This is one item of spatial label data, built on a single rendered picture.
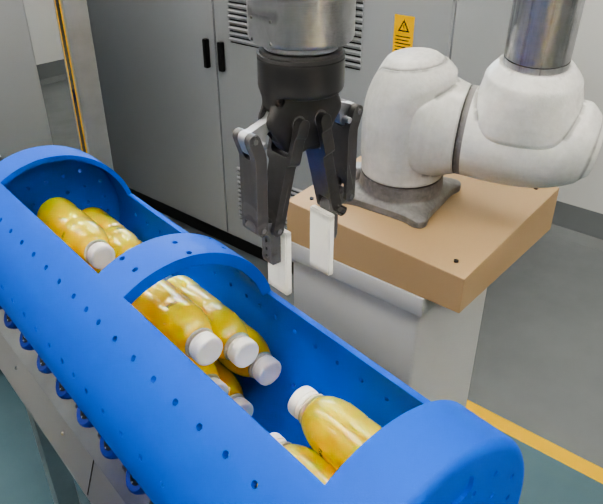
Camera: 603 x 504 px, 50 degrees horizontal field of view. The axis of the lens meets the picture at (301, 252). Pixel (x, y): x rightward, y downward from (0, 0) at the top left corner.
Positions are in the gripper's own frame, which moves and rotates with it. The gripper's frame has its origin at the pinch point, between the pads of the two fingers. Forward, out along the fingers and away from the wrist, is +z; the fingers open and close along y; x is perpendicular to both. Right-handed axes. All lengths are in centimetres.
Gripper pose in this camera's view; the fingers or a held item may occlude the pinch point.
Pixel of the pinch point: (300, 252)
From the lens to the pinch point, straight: 64.9
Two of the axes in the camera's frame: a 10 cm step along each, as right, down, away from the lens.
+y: -7.6, 3.3, -5.6
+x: 6.5, 3.9, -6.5
